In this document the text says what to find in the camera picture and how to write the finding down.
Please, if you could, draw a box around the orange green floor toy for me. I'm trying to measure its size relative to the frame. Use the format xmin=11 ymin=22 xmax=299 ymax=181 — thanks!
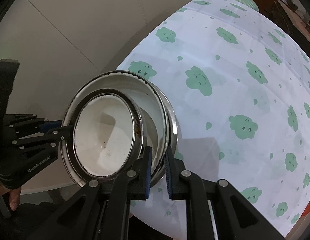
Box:
xmin=301 ymin=203 xmax=310 ymax=217

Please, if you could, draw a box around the dark wooden table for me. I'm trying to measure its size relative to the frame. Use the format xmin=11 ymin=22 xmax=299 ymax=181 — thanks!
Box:
xmin=269 ymin=0 xmax=310 ymax=59

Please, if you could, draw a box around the large steel bowl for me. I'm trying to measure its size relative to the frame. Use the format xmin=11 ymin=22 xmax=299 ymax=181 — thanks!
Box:
xmin=62 ymin=70 xmax=178 ymax=187

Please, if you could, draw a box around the person's left hand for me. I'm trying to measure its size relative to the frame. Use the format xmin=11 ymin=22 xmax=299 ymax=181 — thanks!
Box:
xmin=0 ymin=181 xmax=21 ymax=211

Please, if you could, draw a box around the green cloud pattern tablecloth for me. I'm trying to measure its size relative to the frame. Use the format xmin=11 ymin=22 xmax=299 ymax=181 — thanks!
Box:
xmin=119 ymin=0 xmax=310 ymax=236

